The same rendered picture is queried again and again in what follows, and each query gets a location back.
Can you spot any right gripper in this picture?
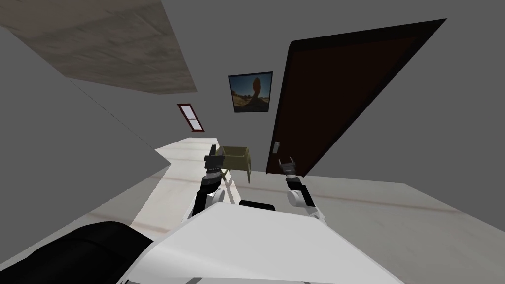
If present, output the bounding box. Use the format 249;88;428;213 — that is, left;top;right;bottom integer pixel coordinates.
278;156;297;176

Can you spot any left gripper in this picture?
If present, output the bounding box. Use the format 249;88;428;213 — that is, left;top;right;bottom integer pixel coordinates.
203;144;226;171

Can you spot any olive wooden chair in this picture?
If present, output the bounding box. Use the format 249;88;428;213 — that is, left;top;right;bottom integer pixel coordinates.
215;145;253;184

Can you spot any red framed window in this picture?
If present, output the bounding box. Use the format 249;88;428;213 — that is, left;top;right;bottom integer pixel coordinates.
176;103;205;133

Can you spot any framed desert rock picture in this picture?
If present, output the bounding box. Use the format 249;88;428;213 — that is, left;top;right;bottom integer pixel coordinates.
228;71;274;114

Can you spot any dark brown door leaf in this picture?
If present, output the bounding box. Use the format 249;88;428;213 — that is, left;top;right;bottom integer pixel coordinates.
265;18;447;178

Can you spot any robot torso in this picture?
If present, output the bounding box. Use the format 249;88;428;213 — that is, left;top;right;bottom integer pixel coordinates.
116;200;405;284

